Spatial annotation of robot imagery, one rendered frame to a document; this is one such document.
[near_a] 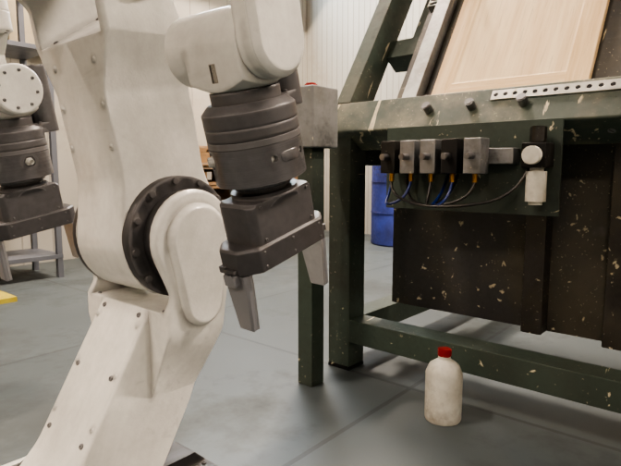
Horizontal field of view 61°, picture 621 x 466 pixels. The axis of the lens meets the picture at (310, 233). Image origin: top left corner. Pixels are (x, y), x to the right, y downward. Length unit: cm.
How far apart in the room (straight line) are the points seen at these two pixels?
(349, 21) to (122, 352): 552
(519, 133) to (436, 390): 71
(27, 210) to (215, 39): 47
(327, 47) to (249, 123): 567
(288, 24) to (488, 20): 140
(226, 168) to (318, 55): 573
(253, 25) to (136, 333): 37
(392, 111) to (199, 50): 124
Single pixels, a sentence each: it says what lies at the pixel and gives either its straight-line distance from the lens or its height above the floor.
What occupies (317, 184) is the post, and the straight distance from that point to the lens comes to 163.
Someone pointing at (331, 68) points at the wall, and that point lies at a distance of 605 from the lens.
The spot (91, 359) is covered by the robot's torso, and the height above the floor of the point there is 46.
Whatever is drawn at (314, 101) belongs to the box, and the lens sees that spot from 159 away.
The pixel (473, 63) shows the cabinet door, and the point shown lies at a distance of 173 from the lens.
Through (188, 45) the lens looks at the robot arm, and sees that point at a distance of 50.
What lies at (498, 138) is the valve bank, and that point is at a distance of 149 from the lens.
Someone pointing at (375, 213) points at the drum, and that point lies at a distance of 484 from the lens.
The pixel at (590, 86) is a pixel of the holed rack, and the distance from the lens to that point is 148.
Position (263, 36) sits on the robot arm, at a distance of 45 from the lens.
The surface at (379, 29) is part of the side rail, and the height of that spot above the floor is 117.
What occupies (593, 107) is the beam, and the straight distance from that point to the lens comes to 145.
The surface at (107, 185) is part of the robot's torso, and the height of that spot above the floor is 67.
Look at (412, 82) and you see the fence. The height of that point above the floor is 95.
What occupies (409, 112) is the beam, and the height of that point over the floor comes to 85.
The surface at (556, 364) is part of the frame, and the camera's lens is 157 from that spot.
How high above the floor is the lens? 69
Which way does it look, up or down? 7 degrees down
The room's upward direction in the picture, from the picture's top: straight up
